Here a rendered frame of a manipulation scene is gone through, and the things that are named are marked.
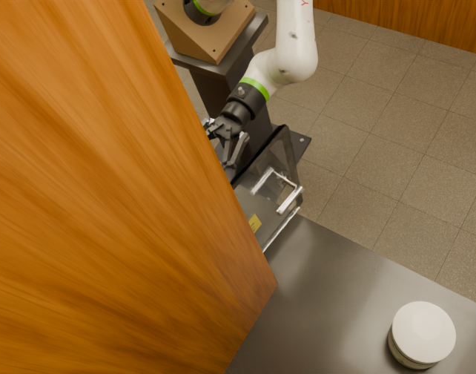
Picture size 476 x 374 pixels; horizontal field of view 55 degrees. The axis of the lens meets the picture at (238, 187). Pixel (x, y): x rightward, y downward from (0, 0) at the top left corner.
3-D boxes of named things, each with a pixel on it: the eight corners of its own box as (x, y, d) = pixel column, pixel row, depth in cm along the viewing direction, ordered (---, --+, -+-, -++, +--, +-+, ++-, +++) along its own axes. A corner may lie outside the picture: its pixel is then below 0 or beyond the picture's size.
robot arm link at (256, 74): (280, 75, 133) (254, 47, 129) (306, 65, 122) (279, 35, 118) (254, 110, 130) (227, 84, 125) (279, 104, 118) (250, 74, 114)
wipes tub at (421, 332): (429, 381, 108) (441, 375, 95) (377, 350, 114) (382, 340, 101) (452, 332, 112) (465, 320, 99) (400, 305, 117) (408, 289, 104)
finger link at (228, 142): (229, 133, 121) (234, 133, 120) (225, 170, 116) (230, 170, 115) (225, 124, 117) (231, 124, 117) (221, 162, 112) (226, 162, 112)
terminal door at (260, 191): (233, 285, 124) (188, 229, 89) (301, 201, 131) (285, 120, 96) (235, 286, 124) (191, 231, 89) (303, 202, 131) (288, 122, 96)
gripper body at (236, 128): (223, 96, 119) (203, 123, 117) (250, 107, 116) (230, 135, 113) (230, 113, 126) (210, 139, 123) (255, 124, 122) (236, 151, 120)
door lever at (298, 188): (265, 207, 111) (263, 202, 109) (288, 178, 113) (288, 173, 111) (282, 219, 108) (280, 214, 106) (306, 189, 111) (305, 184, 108)
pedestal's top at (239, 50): (202, 4, 192) (199, -4, 188) (268, 22, 179) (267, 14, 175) (160, 59, 182) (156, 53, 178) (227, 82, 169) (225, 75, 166)
